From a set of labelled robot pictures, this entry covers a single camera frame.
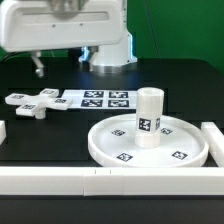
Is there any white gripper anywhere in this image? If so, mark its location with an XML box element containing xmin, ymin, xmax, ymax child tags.
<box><xmin>0</xmin><ymin>0</ymin><xmax>127</xmax><ymax>78</ymax></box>

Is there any white cross table base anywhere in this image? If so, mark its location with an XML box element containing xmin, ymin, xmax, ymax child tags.
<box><xmin>5</xmin><ymin>88</ymin><xmax>73</xmax><ymax>119</ymax></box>

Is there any white round table top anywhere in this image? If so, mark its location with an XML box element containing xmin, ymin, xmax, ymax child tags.
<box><xmin>88</xmin><ymin>114</ymin><xmax>209</xmax><ymax>168</ymax></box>

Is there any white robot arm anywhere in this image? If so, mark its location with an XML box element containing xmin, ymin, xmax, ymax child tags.
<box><xmin>0</xmin><ymin>0</ymin><xmax>137</xmax><ymax>77</ymax></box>

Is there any white marker sheet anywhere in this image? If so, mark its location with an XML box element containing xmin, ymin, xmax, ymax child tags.
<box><xmin>62</xmin><ymin>90</ymin><xmax>137</xmax><ymax>109</ymax></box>

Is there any white left fence bar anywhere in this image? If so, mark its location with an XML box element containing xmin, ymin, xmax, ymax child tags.
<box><xmin>0</xmin><ymin>120</ymin><xmax>6</xmax><ymax>145</ymax></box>

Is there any white fence bar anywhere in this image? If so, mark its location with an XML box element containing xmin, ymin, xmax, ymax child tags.
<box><xmin>0</xmin><ymin>167</ymin><xmax>224</xmax><ymax>196</ymax></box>
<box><xmin>201</xmin><ymin>122</ymin><xmax>224</xmax><ymax>168</ymax></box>
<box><xmin>0</xmin><ymin>120</ymin><xmax>6</xmax><ymax>145</ymax></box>

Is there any white front fence bar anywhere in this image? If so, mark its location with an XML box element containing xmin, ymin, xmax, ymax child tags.
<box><xmin>0</xmin><ymin>167</ymin><xmax>224</xmax><ymax>196</ymax></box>

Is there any white right fence bar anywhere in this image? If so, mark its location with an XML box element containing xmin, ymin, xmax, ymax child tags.
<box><xmin>201</xmin><ymin>122</ymin><xmax>224</xmax><ymax>168</ymax></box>

